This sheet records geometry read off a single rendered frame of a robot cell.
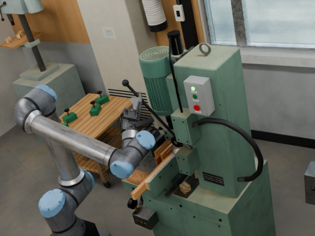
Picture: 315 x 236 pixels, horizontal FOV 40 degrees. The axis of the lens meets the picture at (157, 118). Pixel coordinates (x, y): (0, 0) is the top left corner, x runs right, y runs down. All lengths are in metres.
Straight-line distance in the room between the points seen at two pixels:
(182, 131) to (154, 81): 0.28
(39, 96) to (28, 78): 2.37
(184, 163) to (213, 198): 0.26
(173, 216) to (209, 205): 0.31
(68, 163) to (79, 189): 0.18
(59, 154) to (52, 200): 0.25
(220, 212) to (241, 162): 0.26
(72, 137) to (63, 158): 0.42
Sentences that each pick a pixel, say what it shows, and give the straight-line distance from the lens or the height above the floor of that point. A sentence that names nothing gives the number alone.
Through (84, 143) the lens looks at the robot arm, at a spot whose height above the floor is 1.34.
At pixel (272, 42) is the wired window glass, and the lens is 3.51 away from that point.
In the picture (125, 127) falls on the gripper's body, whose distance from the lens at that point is 2.07.
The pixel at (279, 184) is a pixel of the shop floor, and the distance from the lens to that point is 3.49.
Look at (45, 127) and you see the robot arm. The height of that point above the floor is 1.41.
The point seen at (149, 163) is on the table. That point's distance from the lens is 2.41.
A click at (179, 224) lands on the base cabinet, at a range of 2.48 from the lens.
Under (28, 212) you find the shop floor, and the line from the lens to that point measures 3.94.
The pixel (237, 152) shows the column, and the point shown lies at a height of 1.04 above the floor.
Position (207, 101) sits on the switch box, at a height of 1.39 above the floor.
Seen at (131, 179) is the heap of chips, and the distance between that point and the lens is 2.31.
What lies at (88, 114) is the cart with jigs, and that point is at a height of 0.53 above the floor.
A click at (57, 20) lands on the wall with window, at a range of 4.62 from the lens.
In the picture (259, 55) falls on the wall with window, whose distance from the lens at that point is 3.44.
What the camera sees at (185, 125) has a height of 1.26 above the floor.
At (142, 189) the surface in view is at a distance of 2.22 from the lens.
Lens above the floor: 2.33
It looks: 31 degrees down
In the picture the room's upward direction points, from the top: 15 degrees counter-clockwise
